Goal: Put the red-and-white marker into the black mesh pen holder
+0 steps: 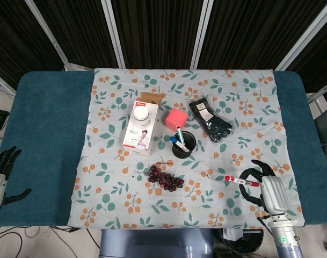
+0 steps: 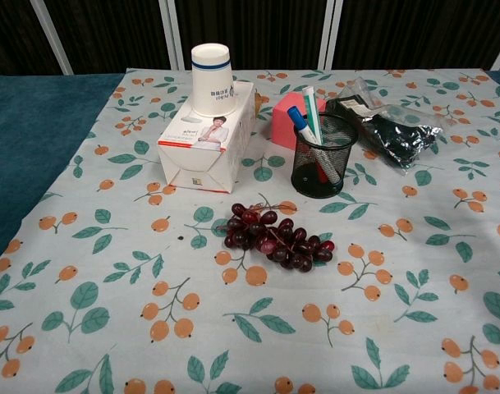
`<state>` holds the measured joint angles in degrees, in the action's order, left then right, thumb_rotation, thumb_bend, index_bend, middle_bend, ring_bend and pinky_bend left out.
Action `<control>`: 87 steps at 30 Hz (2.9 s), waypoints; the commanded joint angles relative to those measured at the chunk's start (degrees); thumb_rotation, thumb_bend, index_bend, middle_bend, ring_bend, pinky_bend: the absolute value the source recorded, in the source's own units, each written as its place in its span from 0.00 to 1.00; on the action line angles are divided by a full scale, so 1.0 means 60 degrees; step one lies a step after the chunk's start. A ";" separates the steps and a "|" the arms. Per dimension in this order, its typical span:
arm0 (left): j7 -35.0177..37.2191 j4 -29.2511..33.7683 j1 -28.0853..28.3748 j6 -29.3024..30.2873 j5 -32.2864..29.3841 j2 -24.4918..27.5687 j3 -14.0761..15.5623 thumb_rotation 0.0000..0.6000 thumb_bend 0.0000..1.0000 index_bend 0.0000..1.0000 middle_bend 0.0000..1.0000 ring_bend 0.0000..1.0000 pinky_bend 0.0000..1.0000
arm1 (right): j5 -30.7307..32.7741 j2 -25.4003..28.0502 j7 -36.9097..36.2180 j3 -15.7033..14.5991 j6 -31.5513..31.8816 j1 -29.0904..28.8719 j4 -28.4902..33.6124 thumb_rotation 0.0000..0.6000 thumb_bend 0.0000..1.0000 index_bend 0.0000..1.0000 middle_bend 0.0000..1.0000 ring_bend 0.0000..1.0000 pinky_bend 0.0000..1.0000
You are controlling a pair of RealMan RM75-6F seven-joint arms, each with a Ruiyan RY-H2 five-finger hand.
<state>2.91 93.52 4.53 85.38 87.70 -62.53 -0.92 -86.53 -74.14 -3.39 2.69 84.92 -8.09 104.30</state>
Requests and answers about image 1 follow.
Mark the teal table cover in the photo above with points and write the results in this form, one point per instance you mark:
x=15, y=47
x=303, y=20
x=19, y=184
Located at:
x=42, y=139

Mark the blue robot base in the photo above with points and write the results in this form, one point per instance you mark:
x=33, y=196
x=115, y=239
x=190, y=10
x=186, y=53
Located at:
x=156, y=243

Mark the black gloves in plastic bag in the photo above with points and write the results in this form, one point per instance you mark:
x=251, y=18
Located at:
x=211, y=119

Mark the floral patterned tablecloth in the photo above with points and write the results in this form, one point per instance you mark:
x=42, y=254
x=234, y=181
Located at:
x=179, y=150

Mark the black pen holder cup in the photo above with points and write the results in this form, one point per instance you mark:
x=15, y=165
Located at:
x=183, y=146

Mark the white red product box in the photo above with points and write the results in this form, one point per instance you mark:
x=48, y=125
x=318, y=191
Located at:
x=140, y=126

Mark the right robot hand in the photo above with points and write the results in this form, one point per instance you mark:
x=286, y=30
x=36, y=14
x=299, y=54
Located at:
x=272, y=192

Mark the black waste bin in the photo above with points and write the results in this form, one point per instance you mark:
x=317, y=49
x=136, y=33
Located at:
x=237, y=243

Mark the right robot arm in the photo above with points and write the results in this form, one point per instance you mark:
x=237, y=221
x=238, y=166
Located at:
x=285, y=236

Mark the red white marker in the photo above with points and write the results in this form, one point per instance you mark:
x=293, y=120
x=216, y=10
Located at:
x=241, y=181

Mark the pink foam cube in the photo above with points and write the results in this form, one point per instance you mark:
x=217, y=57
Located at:
x=175, y=118

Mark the purple grape bunch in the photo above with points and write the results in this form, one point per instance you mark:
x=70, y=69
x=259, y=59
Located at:
x=164, y=177

